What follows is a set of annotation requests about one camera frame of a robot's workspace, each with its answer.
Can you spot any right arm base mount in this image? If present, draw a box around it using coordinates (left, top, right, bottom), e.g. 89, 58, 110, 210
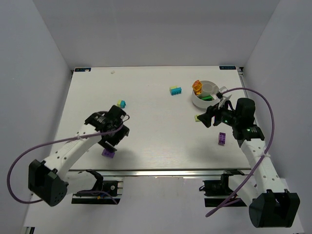
198, 169, 250, 208

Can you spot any purple flat lego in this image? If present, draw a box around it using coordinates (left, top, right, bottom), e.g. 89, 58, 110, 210
218, 132, 226, 146

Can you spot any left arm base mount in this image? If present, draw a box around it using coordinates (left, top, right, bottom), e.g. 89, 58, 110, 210
67, 169, 123, 205

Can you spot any green arch lego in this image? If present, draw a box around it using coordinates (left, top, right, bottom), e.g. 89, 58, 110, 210
201, 95, 214, 101

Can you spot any yellow-green and teal long lego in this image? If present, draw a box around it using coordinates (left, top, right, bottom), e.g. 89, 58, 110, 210
169, 86, 182, 96

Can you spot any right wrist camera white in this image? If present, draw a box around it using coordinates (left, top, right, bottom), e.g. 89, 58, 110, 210
216, 86, 232, 109

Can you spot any purple lego near left arm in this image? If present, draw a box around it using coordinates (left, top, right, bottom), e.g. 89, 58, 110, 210
101, 149, 115, 158

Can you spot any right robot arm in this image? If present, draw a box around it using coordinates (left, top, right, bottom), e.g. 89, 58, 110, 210
198, 98, 300, 228

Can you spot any yellow-green and teal small lego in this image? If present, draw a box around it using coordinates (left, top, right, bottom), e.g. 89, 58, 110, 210
117, 99, 126, 109

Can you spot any white round divided container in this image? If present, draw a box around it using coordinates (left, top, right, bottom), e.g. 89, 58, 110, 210
191, 80, 219, 109

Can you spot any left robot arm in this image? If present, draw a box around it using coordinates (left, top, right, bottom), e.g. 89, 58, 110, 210
28, 105, 130, 207

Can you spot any blue label left corner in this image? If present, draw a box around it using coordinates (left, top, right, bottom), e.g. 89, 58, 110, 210
74, 68, 91, 72

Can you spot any yellow butterfly lego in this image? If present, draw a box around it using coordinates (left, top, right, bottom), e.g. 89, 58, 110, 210
192, 80, 202, 96

